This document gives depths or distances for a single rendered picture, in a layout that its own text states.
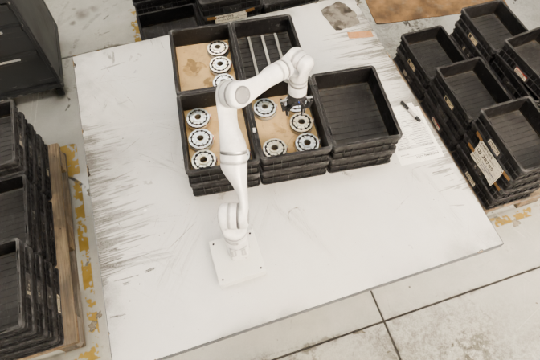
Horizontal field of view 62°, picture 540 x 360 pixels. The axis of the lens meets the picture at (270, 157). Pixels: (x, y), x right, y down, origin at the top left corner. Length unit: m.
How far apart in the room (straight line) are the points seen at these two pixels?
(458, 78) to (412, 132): 0.83
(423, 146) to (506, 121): 0.67
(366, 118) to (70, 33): 2.53
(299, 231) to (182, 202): 0.52
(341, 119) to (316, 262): 0.64
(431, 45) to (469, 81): 0.44
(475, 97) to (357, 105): 1.01
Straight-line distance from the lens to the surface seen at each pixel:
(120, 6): 3.98
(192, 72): 2.23
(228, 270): 1.82
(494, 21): 3.45
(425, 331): 2.65
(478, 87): 3.00
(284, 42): 2.34
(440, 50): 3.29
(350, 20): 2.68
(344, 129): 2.03
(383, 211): 2.01
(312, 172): 1.99
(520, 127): 2.77
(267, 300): 1.83
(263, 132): 1.99
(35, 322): 2.27
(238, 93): 1.45
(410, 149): 2.19
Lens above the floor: 2.48
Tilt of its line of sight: 59 degrees down
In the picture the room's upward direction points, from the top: straight up
